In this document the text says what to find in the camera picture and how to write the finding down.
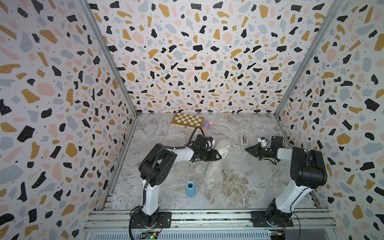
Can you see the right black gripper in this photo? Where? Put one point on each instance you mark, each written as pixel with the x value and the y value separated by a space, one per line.
pixel 255 151

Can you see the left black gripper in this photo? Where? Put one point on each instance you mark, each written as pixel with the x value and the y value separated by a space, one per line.
pixel 213 156

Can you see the small blue ribbed vase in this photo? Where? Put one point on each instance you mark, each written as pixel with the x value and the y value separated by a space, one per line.
pixel 191 189

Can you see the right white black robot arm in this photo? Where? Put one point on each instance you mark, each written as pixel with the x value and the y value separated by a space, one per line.
pixel 307 172

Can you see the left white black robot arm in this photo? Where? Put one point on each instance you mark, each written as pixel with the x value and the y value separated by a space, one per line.
pixel 147 214

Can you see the clear tape dispenser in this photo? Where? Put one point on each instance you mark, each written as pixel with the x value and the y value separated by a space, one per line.
pixel 243 141

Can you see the purple orange small toy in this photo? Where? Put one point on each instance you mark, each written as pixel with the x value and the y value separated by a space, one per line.
pixel 206 125

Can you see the wooden chessboard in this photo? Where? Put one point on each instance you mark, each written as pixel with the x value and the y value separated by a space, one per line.
pixel 187 121

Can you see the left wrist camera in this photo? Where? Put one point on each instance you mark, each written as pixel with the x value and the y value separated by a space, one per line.
pixel 210 142

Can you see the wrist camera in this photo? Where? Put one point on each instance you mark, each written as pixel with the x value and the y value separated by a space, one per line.
pixel 210 142
pixel 263 142

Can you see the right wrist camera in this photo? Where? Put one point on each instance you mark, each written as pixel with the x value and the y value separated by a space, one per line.
pixel 263 142

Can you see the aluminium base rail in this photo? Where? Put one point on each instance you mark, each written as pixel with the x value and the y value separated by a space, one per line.
pixel 305 224

